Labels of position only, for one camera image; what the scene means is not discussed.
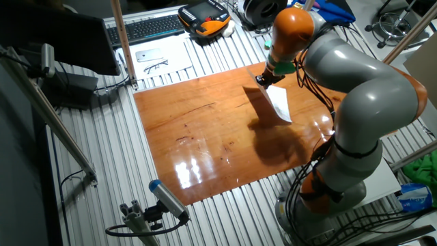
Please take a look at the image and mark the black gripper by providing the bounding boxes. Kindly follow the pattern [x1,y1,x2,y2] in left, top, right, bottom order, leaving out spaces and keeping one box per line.
[255,70,286,90]

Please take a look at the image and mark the white paper sheet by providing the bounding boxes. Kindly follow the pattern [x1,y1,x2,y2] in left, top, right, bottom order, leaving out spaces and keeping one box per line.
[246,67,294,124]

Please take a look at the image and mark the white rounded plastic object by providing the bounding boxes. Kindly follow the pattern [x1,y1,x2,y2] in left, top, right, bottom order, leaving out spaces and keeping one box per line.
[221,19,236,38]

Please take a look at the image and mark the black filament spool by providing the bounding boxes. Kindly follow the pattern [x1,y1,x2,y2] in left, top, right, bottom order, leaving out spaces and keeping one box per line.
[242,0,288,28]

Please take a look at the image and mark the glossy wooden board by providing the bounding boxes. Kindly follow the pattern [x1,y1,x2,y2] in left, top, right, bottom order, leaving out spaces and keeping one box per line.
[133,61,399,206]

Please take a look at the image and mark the orange black teach pendant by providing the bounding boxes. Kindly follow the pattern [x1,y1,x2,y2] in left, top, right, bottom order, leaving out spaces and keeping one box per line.
[178,0,231,38]

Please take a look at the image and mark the printed white document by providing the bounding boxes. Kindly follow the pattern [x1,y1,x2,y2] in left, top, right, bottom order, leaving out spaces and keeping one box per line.
[115,37,193,81]

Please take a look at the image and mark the blue cloth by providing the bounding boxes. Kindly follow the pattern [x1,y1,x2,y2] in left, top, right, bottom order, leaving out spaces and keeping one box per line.
[290,0,356,25]

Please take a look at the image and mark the silver smartphone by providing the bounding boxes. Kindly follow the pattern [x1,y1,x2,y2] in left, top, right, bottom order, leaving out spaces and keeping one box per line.
[135,47,164,63]

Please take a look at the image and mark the black computer keyboard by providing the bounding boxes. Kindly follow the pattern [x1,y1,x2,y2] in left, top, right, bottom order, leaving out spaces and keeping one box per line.
[106,14,187,48]

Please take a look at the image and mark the chrome stool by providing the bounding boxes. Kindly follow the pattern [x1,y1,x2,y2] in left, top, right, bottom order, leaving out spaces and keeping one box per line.
[364,0,427,49]

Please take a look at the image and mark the brown cardboard panel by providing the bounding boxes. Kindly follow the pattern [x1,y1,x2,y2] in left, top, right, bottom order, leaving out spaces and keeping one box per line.
[403,42,437,110]

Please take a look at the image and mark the green cloth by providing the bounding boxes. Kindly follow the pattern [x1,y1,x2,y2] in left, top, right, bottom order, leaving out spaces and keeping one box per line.
[402,153,437,208]

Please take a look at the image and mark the short aluminium profile stand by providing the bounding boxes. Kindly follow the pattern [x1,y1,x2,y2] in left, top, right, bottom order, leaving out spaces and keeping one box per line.
[119,200,161,246]

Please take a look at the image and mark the blue white plastic bag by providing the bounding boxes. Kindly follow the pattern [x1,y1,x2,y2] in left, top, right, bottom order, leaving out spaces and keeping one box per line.
[395,182,434,213]

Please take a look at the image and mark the black electronics box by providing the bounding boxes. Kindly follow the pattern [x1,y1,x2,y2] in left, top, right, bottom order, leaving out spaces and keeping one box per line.
[40,70,100,110]

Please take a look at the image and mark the black computer monitor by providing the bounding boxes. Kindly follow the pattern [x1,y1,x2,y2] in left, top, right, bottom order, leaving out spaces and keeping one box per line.
[0,0,121,77]

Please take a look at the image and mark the grey webcam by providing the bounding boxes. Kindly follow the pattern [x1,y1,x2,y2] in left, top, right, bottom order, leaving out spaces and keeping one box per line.
[40,43,56,79]

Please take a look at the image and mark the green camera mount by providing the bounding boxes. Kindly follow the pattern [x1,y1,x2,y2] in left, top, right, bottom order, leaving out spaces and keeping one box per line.
[264,40,297,76]

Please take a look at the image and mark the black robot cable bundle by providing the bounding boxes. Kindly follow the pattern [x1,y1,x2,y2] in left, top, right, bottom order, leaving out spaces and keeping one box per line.
[285,22,437,246]

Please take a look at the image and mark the black frame eyeglasses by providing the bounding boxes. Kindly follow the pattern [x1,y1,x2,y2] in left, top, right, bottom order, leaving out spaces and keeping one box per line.
[143,59,169,74]

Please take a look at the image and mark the beige upright frame post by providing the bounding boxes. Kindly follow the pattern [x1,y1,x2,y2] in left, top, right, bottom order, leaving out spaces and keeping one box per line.
[111,0,139,90]

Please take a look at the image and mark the grey camera with blue end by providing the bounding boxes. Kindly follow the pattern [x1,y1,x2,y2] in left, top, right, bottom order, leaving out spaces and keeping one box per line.
[143,179,191,232]

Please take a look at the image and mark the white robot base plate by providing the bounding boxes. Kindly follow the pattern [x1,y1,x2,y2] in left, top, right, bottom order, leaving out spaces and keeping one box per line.
[354,155,402,209]

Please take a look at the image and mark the beige diagonal frame bar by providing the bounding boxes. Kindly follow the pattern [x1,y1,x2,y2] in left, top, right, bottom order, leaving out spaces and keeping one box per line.
[384,1,437,64]

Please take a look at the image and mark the grey slanted frame bar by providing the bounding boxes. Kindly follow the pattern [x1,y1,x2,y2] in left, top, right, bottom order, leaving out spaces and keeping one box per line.
[389,139,437,172]

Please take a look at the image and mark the black camera cable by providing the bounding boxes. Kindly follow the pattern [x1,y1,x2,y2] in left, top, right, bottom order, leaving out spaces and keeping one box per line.
[104,218,188,237]

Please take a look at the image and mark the grey diagonal frame bar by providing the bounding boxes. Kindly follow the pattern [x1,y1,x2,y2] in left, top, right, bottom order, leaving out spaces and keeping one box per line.
[0,46,99,187]

